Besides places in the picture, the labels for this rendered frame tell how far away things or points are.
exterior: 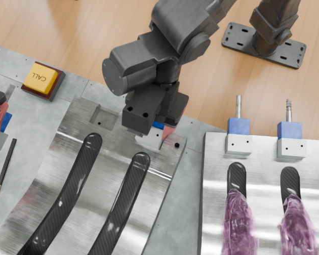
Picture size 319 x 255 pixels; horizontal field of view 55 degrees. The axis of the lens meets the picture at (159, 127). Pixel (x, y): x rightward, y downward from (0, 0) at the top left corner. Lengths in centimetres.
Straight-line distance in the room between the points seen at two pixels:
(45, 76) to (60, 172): 25
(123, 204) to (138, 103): 25
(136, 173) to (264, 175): 26
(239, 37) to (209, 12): 42
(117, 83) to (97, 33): 43
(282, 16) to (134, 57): 34
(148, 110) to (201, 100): 32
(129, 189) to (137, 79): 27
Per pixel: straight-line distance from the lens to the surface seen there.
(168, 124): 54
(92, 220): 64
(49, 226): 65
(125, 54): 43
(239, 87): 78
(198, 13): 42
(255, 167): 68
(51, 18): 92
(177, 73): 50
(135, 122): 46
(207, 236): 62
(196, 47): 42
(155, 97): 48
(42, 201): 67
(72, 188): 67
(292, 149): 68
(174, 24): 43
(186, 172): 71
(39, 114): 81
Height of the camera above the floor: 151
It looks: 75 degrees down
